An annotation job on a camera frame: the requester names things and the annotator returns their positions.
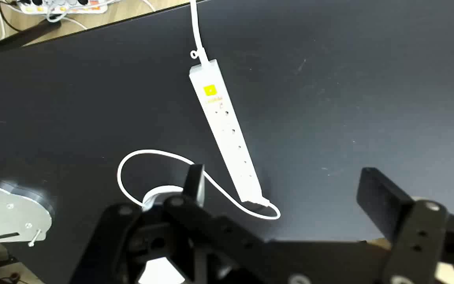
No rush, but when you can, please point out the white power strip cord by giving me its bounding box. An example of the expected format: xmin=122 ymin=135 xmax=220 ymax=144
xmin=190 ymin=0 xmax=209 ymax=64

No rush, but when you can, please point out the white power strip with plugs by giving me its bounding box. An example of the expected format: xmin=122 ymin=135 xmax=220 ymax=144
xmin=17 ymin=0 xmax=109 ymax=15

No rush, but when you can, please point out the black cable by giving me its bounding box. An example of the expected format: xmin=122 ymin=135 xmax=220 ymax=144
xmin=0 ymin=0 xmax=24 ymax=44

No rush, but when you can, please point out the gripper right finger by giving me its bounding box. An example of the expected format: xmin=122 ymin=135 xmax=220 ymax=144
xmin=356 ymin=167 xmax=454 ymax=284

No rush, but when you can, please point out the white kettle cord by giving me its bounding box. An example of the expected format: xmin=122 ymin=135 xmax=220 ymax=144
xmin=117 ymin=149 xmax=281 ymax=220

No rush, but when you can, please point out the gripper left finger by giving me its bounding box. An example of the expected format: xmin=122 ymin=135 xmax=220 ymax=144
xmin=69 ymin=164 xmax=290 ymax=284

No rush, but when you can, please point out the silver metal bracket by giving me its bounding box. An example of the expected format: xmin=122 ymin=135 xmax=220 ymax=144
xmin=0 ymin=187 xmax=53 ymax=248

